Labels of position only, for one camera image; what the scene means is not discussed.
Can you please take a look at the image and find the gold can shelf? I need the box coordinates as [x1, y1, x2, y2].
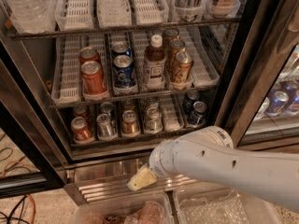
[122, 110, 139, 134]
[166, 39, 186, 74]
[163, 28, 180, 47]
[171, 51, 193, 83]
[121, 100, 135, 111]

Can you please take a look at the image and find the front gold can middle shelf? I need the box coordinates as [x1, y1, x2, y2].
[171, 51, 193, 83]

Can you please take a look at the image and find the clear plastic bin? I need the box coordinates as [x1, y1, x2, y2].
[173, 184, 280, 224]
[70, 191, 174, 224]

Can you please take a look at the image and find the front gold can bottom shelf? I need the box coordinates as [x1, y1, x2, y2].
[122, 110, 139, 134]

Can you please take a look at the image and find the front blue can middle shelf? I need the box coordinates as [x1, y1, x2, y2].
[113, 55, 135, 88]

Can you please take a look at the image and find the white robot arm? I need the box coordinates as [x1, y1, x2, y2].
[127, 126, 299, 212]

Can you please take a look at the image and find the rear gold can bottom shelf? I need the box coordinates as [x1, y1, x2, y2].
[121, 100, 135, 111]

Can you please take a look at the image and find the right fridge glass door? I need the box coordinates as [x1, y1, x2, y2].
[215, 0, 299, 153]

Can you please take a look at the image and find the rear blue can middle shelf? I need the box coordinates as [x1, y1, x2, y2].
[111, 42, 131, 58]

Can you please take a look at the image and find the front silver redbull can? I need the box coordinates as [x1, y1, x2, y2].
[96, 114, 115, 137]

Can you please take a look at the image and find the wire shelf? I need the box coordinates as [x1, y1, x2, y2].
[47, 85, 217, 109]
[6, 17, 241, 40]

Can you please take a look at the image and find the orange cable on floor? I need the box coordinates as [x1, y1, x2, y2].
[0, 160, 37, 224]

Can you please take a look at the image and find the left clear plastic bin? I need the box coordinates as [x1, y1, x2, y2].
[70, 191, 174, 224]

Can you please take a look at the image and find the rear blue can bottom shelf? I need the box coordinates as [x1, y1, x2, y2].
[182, 91, 200, 114]

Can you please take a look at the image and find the front white can bottom shelf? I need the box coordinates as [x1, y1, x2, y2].
[145, 107, 162, 132]

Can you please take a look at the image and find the rear orange can middle shelf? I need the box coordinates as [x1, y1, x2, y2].
[78, 47, 101, 64]

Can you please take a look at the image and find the front orange can bottom shelf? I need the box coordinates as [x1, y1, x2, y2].
[71, 117, 92, 141]

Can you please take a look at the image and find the steel fridge bottom grille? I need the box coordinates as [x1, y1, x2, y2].
[64, 151, 200, 206]

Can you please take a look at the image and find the tea bottle white cap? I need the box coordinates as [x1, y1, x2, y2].
[143, 34, 167, 85]

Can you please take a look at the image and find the silver redbull can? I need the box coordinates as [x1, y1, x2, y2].
[100, 102, 115, 120]
[96, 114, 115, 137]

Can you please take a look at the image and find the top wire shelf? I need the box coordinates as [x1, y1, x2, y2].
[6, 17, 241, 40]

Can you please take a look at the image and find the blue can shelf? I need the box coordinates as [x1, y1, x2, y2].
[188, 101, 207, 125]
[182, 91, 200, 114]
[111, 42, 131, 58]
[113, 55, 135, 88]

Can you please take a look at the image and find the rear silver redbull can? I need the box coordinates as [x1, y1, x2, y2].
[100, 102, 115, 120]

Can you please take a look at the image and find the black cable on floor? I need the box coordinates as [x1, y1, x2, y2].
[0, 133, 28, 224]

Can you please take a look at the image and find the rear gold can middle shelf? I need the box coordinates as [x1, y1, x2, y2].
[163, 28, 180, 47]

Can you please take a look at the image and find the right clear plastic bin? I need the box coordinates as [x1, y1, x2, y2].
[173, 184, 280, 224]

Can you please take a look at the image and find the front blue can bottom shelf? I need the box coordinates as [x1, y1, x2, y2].
[188, 101, 207, 125]

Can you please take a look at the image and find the rear orange can bottom shelf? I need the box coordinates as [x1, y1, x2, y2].
[73, 105, 91, 124]

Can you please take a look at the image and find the white can shelf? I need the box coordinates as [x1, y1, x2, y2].
[145, 107, 162, 132]
[144, 97, 159, 110]

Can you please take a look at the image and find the water bottle top left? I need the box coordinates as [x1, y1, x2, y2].
[6, 0, 54, 34]

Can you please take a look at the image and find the fridge glass door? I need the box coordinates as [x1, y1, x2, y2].
[0, 40, 68, 198]
[215, 0, 299, 153]

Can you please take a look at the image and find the left fridge glass door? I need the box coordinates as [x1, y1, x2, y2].
[0, 40, 68, 198]

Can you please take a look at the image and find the rear white can bottom shelf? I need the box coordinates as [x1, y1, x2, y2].
[144, 97, 159, 110]

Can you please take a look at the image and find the front orange can middle shelf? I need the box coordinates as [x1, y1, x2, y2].
[80, 61, 107, 95]

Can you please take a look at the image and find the orange can shelf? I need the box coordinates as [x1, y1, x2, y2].
[78, 47, 101, 64]
[73, 105, 91, 124]
[80, 61, 107, 95]
[71, 117, 92, 141]

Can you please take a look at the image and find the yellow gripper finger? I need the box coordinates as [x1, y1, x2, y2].
[127, 164, 157, 191]

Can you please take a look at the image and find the pepsi can behind door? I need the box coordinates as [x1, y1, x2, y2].
[266, 91, 289, 117]

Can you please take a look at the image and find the middle wire shelf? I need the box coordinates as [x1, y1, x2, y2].
[47, 85, 217, 109]

